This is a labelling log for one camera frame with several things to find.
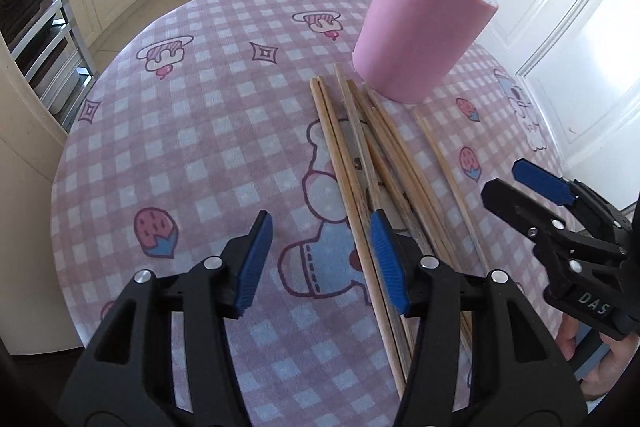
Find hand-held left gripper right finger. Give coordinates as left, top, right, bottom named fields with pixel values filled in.
left=369, top=209, right=589, bottom=427

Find bunch of wooden chopsticks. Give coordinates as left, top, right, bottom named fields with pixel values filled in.
left=310, top=63, right=491, bottom=400

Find white panelled door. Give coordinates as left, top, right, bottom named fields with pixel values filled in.
left=447, top=0, right=640, bottom=210

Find person's right hand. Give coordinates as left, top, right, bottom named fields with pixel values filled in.
left=556, top=314, right=638, bottom=395

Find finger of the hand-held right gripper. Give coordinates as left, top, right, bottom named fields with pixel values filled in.
left=481, top=179, right=627, bottom=290
left=512, top=159, right=634, bottom=254

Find pink checked cartoon tablecloth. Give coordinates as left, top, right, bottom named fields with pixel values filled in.
left=50, top=0, right=572, bottom=427

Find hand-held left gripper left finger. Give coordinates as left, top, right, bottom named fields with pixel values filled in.
left=57, top=209, right=275, bottom=427

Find metal shelf rack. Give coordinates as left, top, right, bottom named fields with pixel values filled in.
left=10, top=0, right=97, bottom=134

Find pink cylindrical cup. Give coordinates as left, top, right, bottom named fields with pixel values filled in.
left=352, top=0, right=501, bottom=106

